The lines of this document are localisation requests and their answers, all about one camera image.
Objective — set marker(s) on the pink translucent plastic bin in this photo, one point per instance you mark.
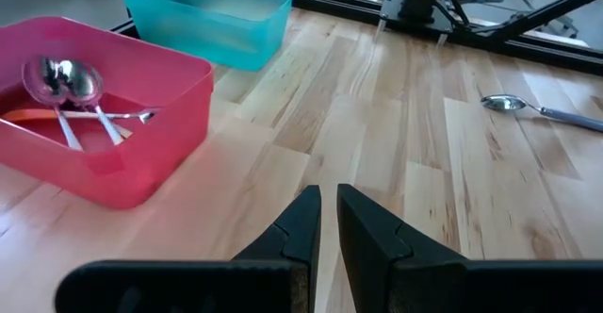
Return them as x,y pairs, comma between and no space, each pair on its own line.
141,171

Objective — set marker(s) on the black diagonal frame strut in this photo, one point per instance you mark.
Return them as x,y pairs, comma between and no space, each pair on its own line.
542,11

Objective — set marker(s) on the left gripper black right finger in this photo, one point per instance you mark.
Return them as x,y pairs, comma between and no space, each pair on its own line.
447,284

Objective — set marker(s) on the teal translucent plastic bin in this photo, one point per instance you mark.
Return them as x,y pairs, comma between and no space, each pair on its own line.
207,39

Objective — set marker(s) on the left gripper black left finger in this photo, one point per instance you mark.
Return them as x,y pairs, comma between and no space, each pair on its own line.
259,284

